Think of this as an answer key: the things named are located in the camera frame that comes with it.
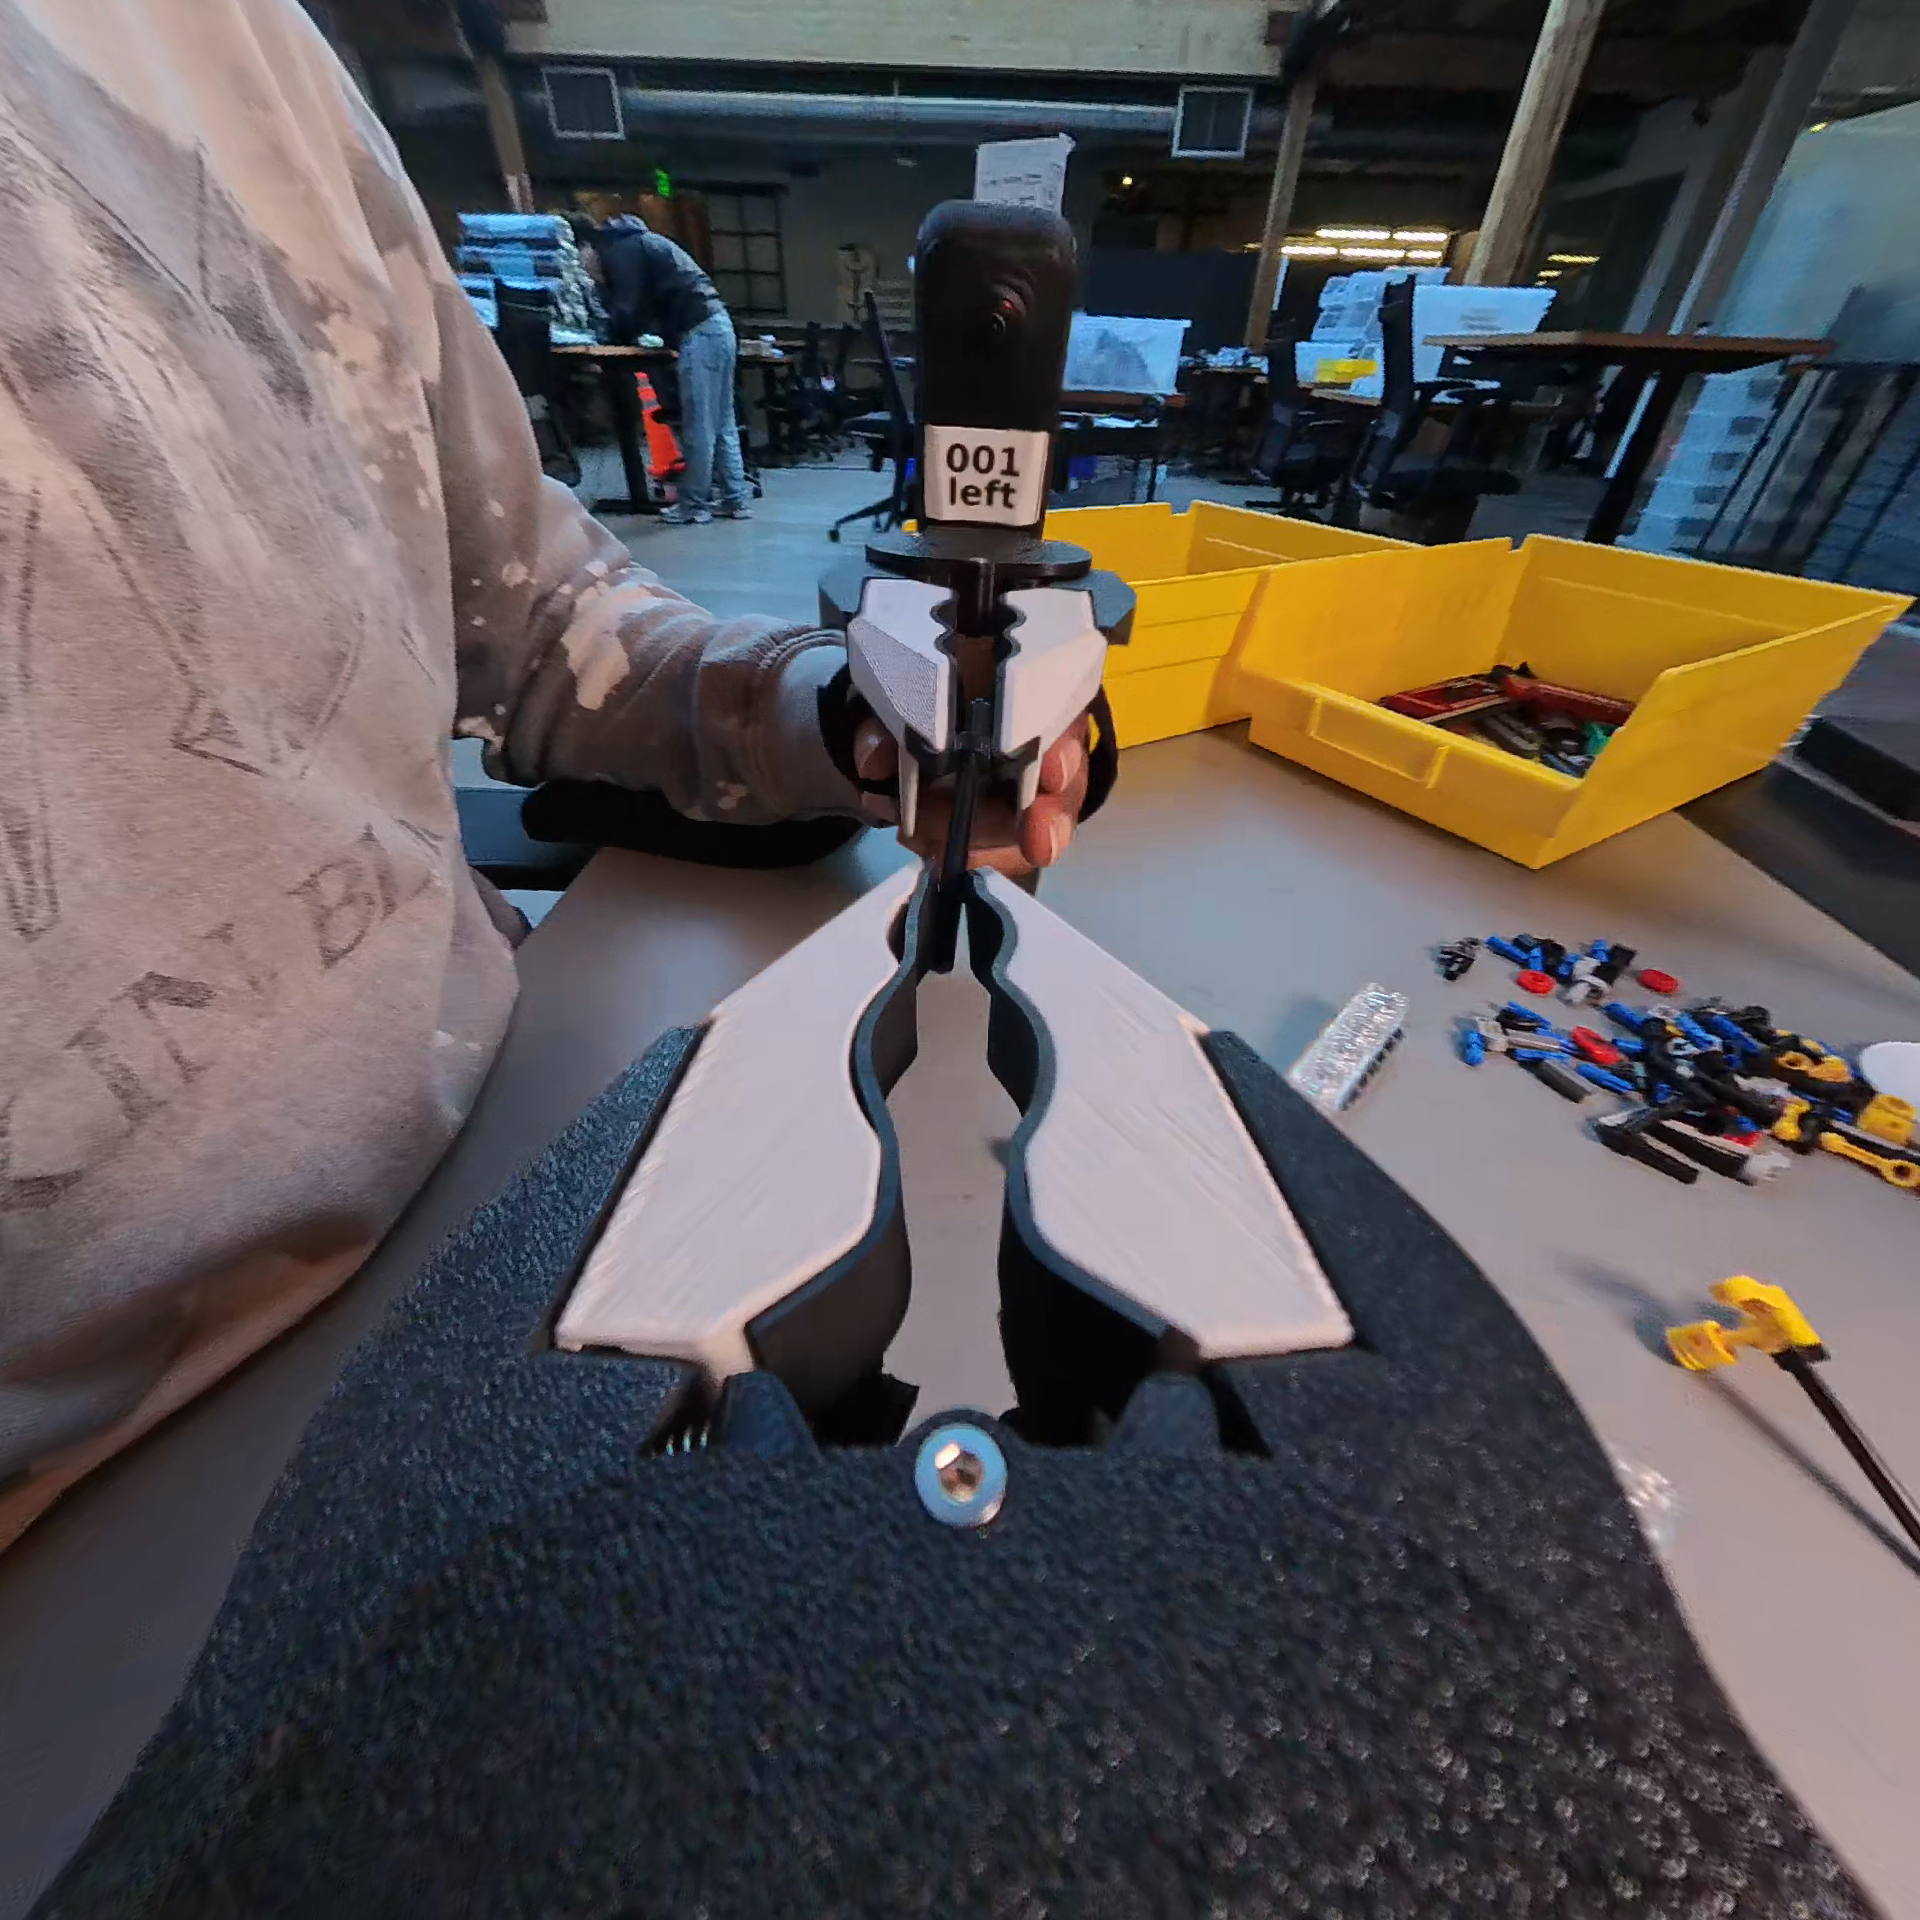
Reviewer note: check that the grey ceiling duct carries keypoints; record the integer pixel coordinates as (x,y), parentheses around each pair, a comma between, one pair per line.
(902,115)

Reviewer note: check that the white sign board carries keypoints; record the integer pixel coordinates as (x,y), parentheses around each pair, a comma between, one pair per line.
(1027,165)

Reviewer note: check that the grey desk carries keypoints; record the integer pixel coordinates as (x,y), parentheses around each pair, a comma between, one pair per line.
(1501,1349)

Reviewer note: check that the white book stand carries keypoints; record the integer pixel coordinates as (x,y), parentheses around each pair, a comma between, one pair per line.
(1899,1074)

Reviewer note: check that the clear plastic parts bag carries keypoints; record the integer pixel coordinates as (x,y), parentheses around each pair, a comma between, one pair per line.
(1350,1043)

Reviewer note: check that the person's left hand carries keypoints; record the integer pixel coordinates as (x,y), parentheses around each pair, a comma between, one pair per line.
(1050,820)

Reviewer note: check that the bare black axle rod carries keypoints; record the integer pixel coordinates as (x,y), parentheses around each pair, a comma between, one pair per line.
(950,869)

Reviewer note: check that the grey picture panel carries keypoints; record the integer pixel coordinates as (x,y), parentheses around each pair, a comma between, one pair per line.
(1126,359)

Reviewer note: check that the dark grey table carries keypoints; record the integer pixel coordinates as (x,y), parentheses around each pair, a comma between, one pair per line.
(1846,885)

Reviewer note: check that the person's left forearm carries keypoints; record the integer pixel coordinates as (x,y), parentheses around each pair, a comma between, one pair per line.
(675,691)

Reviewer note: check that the red and black beam assembly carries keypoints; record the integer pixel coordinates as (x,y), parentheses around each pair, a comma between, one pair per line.
(1501,698)

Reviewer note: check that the black axle with yellow connectors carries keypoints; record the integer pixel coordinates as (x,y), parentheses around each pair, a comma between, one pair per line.
(1771,1319)

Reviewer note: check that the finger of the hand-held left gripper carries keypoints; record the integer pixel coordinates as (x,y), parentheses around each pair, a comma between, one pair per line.
(1059,662)
(902,662)

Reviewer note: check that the black office chair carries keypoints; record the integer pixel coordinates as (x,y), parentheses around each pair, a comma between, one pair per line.
(1300,436)
(886,422)
(1411,451)
(534,375)

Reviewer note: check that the wooden top table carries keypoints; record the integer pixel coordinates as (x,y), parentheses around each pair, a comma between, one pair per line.
(1621,349)

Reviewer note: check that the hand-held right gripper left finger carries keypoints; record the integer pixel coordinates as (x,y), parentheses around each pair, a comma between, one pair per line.
(750,1172)

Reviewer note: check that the black flat box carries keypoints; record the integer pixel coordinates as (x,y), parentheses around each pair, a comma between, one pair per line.
(1861,765)

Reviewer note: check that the person's torso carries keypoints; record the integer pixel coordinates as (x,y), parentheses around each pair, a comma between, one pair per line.
(226,750)

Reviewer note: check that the orange traffic cone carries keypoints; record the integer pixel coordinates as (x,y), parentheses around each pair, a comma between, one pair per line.
(661,436)

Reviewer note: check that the pile of mixed small bricks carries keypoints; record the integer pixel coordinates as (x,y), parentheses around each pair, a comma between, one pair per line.
(1681,1059)

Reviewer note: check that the yellow plastic bin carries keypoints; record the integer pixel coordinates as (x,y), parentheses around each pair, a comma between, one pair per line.
(1350,645)
(1185,662)

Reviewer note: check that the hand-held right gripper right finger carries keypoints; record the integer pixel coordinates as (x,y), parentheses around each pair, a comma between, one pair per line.
(1156,1186)

